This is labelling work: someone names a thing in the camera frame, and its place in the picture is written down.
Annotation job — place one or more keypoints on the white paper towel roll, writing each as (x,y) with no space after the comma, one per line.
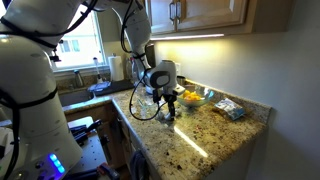
(116,68)

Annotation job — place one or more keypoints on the red blue clamp tool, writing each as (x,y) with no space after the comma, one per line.
(108,170)

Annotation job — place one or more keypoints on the yellow fruit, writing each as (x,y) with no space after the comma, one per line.
(186,93)

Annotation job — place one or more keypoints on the orange fruit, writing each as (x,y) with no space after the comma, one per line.
(194,98)

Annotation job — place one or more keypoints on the window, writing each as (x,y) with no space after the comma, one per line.
(80,46)

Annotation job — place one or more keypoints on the square glass dish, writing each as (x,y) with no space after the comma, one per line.
(146,108)

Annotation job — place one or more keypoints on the blue white snack bag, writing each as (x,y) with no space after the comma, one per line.
(230,108)

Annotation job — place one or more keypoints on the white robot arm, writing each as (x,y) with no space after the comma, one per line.
(26,83)

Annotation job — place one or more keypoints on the metal faucet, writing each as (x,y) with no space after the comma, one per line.
(79,78)

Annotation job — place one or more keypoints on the small black cup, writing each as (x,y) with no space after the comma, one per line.
(181,80)

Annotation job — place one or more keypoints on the soap dispenser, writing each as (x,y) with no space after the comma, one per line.
(97,70)

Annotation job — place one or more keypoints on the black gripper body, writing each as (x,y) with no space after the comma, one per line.
(170,98)

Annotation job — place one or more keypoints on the black ribbed drying mat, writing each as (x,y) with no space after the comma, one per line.
(115,87)

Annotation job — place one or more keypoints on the white perforated mounting table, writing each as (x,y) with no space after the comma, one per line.
(91,153)

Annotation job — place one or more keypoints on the round glass bowl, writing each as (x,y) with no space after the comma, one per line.
(196,101)

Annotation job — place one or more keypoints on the black clamp tool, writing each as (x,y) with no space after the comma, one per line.
(83,130)

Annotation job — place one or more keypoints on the white wall outlet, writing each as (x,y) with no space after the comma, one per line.
(178,68)

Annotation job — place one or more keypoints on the under cabinet light strip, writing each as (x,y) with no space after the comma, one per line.
(186,36)

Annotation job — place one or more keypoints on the kitchen sink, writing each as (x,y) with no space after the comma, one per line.
(75,97)

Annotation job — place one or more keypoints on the dark hanging towel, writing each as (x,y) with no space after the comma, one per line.
(138,166)

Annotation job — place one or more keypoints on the wooden cabinet door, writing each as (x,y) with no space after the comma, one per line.
(213,11)
(160,15)

